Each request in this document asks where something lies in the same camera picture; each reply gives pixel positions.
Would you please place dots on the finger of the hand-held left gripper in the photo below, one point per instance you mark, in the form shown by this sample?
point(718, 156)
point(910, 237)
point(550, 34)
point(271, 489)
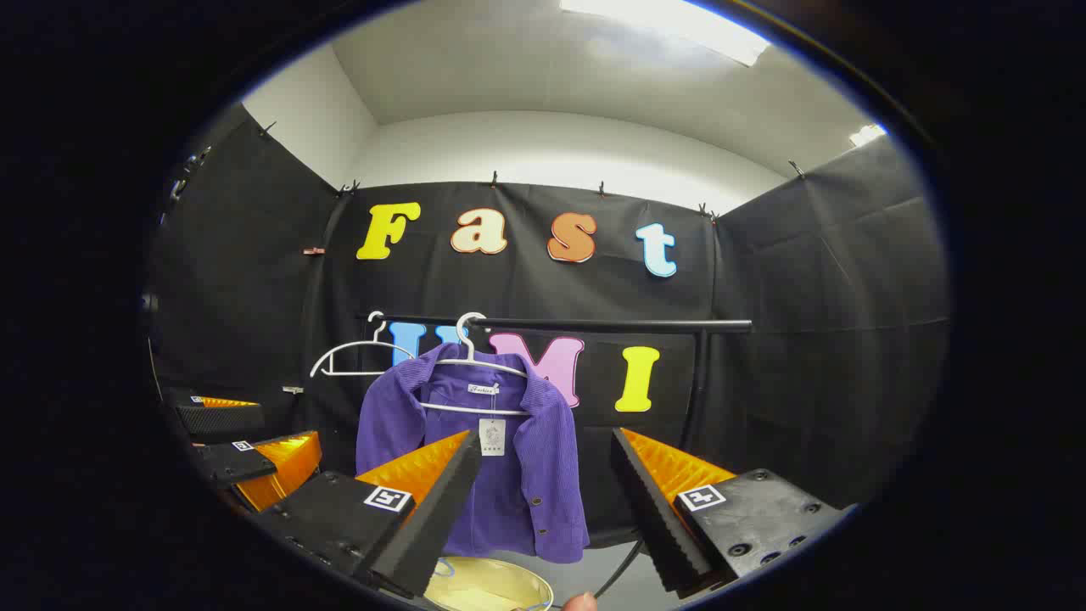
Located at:
point(225, 462)
point(225, 420)

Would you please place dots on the black clothes rack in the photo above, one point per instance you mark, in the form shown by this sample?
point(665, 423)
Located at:
point(611, 326)

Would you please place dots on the cream round laundry hamper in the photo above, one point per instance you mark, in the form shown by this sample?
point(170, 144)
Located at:
point(488, 585)

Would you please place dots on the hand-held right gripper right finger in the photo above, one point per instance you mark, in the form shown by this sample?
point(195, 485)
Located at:
point(653, 526)

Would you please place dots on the white clothes hanger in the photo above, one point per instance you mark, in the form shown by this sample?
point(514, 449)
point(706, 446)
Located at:
point(378, 333)
point(468, 348)

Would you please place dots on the black backdrop cloth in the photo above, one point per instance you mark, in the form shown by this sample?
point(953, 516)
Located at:
point(806, 339)

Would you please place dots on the small ceiling light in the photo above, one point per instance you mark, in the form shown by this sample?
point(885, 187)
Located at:
point(867, 134)

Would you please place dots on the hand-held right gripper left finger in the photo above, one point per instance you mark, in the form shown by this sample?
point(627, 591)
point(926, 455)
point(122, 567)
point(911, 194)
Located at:
point(441, 518)

